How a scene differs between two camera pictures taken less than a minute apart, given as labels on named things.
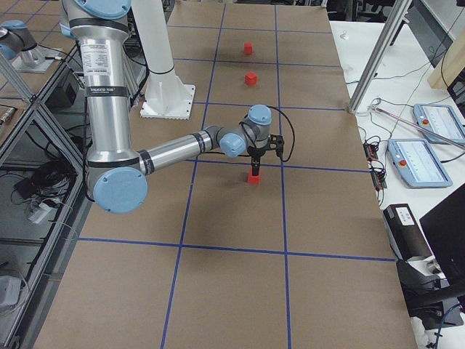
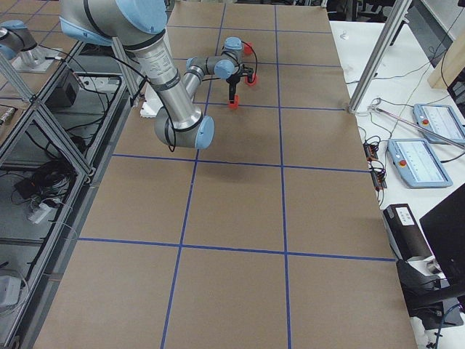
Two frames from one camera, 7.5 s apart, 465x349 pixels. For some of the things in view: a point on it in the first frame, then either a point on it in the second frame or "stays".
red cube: x=253 y=180 → x=233 y=106
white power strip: x=40 y=213 stays
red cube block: x=251 y=78 stays
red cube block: x=248 y=48 stays
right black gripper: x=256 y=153 → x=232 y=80
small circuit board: x=371 y=151 stays
